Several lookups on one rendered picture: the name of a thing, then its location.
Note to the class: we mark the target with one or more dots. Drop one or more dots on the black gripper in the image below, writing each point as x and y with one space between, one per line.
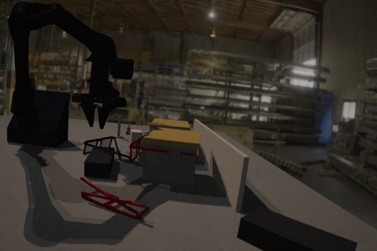
98 88

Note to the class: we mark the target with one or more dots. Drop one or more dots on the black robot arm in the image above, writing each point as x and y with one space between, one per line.
32 16

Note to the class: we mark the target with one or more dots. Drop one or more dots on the black glasses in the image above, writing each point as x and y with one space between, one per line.
105 142

